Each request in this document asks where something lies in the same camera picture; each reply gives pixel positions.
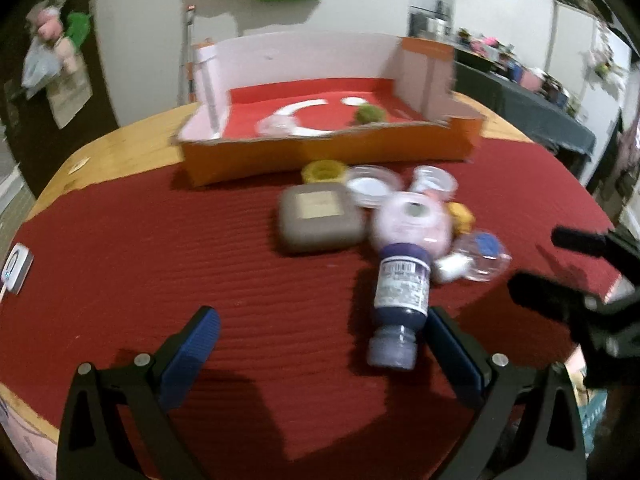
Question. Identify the dark thin rod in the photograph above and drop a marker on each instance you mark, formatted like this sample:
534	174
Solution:
209	92

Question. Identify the hanging paper sheet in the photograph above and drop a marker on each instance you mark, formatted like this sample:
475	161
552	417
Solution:
67	100

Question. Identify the pink round case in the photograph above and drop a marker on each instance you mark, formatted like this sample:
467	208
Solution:
412	225

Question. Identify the white refrigerator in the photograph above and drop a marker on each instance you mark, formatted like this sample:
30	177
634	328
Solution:
572	50

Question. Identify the small yellow toy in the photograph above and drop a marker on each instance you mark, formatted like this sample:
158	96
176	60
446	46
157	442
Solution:
462	215

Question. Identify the table with dark cloth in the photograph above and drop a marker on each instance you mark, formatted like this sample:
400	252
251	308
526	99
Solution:
525	107

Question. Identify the small clear bottle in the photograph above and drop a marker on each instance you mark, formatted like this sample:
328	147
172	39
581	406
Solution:
477	255

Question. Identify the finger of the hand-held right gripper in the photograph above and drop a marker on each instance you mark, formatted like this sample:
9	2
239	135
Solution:
545	296
580	241

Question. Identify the white flat device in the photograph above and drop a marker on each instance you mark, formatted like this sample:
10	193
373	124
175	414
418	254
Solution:
15	265

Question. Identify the red woven mat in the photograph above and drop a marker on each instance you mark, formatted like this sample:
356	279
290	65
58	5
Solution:
150	260

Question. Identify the clear plastic bag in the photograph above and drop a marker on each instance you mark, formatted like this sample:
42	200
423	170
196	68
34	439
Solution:
37	67

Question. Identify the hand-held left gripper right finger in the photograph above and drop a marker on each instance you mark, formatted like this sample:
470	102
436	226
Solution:
455	355

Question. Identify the blue printed cloth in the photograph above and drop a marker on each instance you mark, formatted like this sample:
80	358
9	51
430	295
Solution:
592	405

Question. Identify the yellow bottle cap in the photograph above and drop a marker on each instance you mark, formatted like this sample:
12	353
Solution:
325	171

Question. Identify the pink plush toy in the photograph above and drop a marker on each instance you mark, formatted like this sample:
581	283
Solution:
70	55
50	22

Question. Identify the red paper box liner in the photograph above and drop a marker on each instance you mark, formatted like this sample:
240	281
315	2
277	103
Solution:
310	97

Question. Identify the small white plastic lid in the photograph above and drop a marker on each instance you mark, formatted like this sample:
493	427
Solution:
435	182

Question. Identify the orange cardboard box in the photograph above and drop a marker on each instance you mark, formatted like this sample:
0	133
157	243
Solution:
300	157

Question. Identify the blue paint bottle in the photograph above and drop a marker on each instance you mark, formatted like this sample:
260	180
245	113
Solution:
402	290

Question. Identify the green plush toy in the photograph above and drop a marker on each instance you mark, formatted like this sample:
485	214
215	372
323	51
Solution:
80	27

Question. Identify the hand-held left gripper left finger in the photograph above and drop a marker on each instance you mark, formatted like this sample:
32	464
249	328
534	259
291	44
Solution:
192	350

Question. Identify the clutter of small items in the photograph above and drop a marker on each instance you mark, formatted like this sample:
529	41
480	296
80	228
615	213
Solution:
510	62

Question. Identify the small plush on refrigerator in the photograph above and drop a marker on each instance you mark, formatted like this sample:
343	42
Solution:
607	67

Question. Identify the green fuzzy toy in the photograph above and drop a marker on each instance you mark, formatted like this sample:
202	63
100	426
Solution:
369	114

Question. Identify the small sticker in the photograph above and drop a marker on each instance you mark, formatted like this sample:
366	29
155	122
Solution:
77	166

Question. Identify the grey rounded case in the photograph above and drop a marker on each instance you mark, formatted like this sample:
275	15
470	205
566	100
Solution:
320	217

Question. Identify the large clear plastic lid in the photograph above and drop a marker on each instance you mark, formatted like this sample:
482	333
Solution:
370	186

